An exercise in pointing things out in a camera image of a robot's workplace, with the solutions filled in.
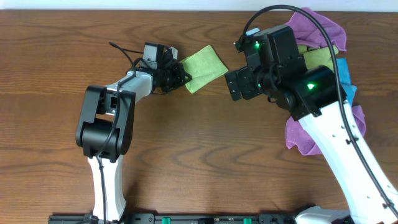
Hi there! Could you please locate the light green cloth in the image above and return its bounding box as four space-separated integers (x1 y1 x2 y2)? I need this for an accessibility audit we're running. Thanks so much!
180 45 228 93

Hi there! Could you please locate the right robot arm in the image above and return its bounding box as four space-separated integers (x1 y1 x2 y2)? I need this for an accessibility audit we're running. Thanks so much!
225 65 397 223

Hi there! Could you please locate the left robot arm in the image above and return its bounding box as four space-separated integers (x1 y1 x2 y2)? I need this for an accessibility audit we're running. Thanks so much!
76 47 192 223

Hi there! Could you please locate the olive green crumpled cloth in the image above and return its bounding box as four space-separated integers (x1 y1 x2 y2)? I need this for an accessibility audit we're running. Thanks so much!
297 45 333 70

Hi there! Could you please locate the purple cloth at bottom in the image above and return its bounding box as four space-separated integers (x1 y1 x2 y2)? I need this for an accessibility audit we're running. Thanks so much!
285 105 366 156

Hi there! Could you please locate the purple cloth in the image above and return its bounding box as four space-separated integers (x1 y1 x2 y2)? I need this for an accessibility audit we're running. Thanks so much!
285 105 366 156
284 7 347 52

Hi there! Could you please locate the purple cloth at top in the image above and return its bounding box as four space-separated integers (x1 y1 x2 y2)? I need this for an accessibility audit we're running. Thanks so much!
284 7 347 52

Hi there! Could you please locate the blue crumpled cloth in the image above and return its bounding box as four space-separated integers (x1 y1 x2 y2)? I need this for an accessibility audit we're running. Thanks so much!
336 58 357 105

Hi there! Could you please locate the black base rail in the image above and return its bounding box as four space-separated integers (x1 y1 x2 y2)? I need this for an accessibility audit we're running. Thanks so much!
48 213 355 224

